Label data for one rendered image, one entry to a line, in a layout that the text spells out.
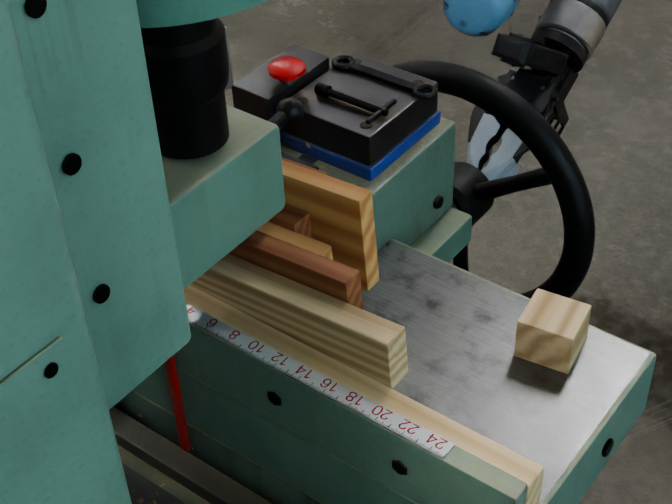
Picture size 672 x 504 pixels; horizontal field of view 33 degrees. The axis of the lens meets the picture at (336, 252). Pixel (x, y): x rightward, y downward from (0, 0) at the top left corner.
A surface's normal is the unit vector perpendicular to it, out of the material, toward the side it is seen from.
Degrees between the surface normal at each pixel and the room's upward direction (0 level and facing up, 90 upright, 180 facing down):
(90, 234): 90
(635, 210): 0
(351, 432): 90
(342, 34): 0
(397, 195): 90
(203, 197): 90
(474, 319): 0
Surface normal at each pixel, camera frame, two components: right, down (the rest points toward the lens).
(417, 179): 0.80, 0.36
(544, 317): -0.04, -0.76
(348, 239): -0.60, 0.53
